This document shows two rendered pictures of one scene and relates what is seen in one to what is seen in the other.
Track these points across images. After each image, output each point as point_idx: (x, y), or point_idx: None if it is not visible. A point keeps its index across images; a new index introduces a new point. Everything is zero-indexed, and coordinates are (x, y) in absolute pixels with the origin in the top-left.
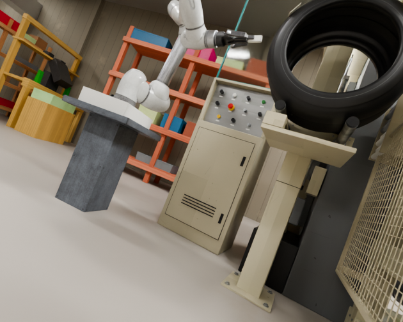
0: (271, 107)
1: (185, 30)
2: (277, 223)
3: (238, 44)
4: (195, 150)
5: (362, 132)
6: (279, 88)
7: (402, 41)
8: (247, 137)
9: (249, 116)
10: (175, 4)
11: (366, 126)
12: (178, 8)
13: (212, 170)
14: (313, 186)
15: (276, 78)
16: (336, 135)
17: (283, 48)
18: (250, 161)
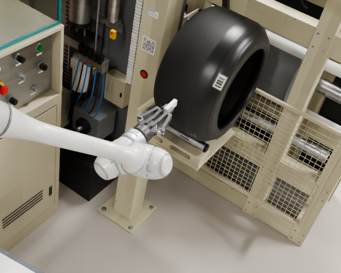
0: (50, 45)
1: (124, 173)
2: None
3: (148, 116)
4: None
5: None
6: (206, 140)
7: (264, 65)
8: (45, 106)
9: (28, 78)
10: (4, 118)
11: None
12: (23, 123)
13: (22, 170)
14: (126, 100)
15: (206, 138)
16: None
17: (215, 120)
18: (57, 123)
